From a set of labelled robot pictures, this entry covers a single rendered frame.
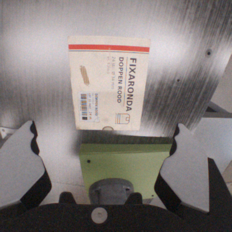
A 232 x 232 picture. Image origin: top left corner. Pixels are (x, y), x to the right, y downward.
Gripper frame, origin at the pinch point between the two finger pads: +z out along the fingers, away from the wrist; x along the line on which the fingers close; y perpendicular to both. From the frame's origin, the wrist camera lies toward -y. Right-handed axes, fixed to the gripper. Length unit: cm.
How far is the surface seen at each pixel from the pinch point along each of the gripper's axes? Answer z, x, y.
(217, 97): 100, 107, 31
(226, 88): 100, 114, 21
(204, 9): 17.7, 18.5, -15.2
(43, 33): 17.6, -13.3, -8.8
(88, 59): 10.0, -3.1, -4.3
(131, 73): 10.0, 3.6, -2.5
